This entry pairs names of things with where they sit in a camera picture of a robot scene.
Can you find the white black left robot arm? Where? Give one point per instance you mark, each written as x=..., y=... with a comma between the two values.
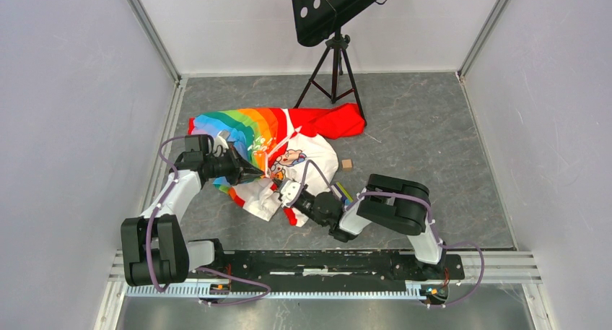
x=154, y=250

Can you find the yellow green flat block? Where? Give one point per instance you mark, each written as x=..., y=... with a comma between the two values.
x=344, y=194

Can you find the small wooden cube block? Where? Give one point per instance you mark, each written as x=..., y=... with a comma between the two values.
x=346, y=164

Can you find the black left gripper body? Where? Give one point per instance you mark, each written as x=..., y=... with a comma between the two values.
x=227, y=165

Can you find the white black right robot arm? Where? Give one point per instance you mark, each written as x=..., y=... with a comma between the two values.
x=399, y=205

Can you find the rainbow cartoon zip jacket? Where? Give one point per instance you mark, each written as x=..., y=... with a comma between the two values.
x=294, y=141

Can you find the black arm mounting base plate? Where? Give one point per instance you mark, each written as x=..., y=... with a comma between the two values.
x=332, y=271

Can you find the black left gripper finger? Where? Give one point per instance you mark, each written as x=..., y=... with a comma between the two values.
x=243, y=169
x=246, y=179

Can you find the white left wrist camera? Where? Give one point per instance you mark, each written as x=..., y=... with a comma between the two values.
x=221, y=140

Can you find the black music stand tripod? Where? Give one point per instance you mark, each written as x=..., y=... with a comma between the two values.
x=320, y=21

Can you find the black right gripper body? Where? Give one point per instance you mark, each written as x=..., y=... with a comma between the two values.
x=306, y=206

